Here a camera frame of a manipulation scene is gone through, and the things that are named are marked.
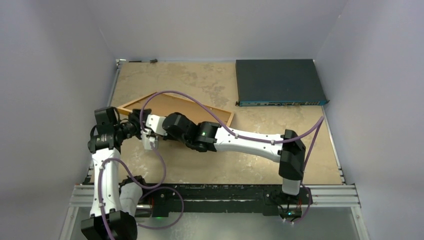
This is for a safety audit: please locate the wooden picture frame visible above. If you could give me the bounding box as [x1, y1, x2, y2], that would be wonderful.
[117, 93, 217, 124]

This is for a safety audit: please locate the brown cardboard backing board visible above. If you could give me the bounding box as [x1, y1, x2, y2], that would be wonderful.
[125, 93, 235, 127]

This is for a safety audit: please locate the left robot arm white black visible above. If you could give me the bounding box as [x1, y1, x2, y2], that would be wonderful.
[80, 106, 143, 240]

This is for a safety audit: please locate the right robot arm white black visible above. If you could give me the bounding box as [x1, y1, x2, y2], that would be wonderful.
[159, 112, 306, 204]

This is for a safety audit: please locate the black mounting plate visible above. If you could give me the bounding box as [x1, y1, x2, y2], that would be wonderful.
[135, 183, 313, 218]

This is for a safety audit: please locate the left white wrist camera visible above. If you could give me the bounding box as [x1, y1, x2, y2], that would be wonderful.
[140, 129, 160, 150]

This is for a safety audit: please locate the dark blue network switch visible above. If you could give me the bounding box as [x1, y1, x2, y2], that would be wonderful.
[235, 59, 329, 107]

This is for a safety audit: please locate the aluminium rail base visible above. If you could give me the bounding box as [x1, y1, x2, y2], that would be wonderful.
[69, 184, 360, 207]

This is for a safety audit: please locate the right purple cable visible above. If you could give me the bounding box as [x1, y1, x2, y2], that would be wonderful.
[139, 90, 326, 225]

